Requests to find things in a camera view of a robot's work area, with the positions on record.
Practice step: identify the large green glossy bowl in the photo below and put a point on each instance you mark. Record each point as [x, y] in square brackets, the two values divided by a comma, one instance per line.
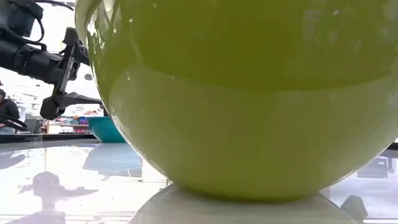
[248, 124]

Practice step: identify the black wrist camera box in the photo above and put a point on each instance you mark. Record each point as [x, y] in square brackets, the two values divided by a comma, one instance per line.
[18, 15]

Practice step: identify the black table edge frame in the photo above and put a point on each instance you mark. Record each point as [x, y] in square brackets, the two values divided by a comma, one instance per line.
[46, 137]

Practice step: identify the person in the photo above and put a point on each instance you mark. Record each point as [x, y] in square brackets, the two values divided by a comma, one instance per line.
[7, 109]

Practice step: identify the teal bowl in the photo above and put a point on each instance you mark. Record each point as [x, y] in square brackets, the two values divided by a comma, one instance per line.
[104, 130]

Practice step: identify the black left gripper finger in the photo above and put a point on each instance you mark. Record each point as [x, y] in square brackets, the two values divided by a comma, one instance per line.
[73, 35]
[53, 107]

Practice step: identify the black chair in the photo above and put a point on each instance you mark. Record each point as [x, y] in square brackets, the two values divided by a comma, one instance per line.
[12, 122]

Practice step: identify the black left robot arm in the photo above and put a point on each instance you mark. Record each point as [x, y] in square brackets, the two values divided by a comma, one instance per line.
[11, 56]

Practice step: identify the wooden shelf with coloured items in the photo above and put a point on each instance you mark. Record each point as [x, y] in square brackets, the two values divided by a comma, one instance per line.
[70, 124]

